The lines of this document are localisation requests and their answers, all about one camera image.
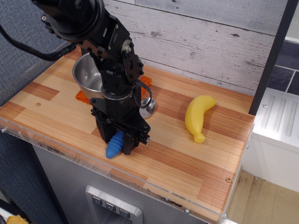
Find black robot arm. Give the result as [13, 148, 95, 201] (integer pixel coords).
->
[34, 0, 150, 155]

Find silver dispenser button panel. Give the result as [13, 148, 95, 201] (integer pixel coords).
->
[85, 185, 143, 224]

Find white toy sink counter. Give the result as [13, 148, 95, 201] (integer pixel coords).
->
[241, 88, 299, 192]

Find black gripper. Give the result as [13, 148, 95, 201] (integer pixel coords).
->
[90, 93, 150, 155]

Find silver toy fridge cabinet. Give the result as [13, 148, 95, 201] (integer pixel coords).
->
[33, 145, 203, 224]

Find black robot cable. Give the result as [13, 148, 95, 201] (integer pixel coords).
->
[0, 23, 78, 63]

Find yellow object bottom left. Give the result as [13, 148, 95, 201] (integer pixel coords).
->
[6, 215, 29, 224]

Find steel bowl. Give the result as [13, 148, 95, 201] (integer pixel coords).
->
[72, 53, 103, 99]

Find yellow toy banana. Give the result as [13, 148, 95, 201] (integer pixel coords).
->
[185, 95, 216, 143]

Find orange cloth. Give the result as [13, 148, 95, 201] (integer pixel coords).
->
[75, 75, 152, 105]

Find blue handled metal spoon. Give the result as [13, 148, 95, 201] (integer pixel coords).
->
[106, 98, 156, 159]

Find black right vertical post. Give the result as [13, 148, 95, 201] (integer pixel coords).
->
[249, 0, 299, 116]

